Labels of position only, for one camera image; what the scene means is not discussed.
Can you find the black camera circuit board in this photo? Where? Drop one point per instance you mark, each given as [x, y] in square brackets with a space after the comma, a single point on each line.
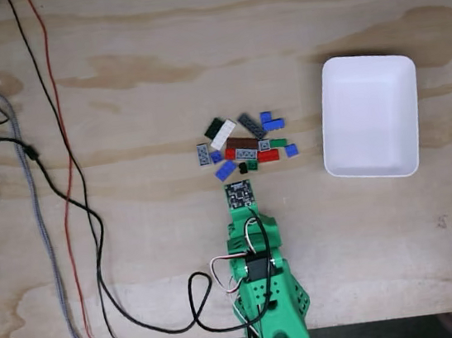
[239, 194]

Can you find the long dark grey lego plate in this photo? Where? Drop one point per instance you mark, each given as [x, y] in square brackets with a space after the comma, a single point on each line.
[252, 126]

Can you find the small red lego brick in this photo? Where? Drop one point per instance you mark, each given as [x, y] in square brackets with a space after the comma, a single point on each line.
[230, 154]

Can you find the dark green lego plate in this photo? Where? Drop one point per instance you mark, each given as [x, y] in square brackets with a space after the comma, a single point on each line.
[213, 128]

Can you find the small black lego brick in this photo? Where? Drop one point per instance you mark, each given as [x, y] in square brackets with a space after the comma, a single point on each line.
[243, 168]

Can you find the long blue lego brick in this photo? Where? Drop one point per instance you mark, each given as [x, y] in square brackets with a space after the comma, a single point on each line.
[225, 170]
[276, 124]

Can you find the white plastic bin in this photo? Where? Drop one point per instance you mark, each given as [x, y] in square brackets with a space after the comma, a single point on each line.
[369, 117]

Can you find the long red lego brick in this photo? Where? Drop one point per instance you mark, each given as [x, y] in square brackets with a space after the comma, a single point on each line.
[268, 156]

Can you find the small blue lego brick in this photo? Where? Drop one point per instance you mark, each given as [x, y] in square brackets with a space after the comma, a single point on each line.
[291, 150]
[266, 116]
[216, 157]

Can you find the brown lego plate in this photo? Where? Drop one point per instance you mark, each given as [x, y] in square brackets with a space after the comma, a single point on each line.
[241, 142]

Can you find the white lego brick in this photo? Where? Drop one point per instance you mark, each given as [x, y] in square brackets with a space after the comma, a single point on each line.
[223, 135]

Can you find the small green square lego brick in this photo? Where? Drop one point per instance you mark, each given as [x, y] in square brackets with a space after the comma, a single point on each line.
[253, 165]

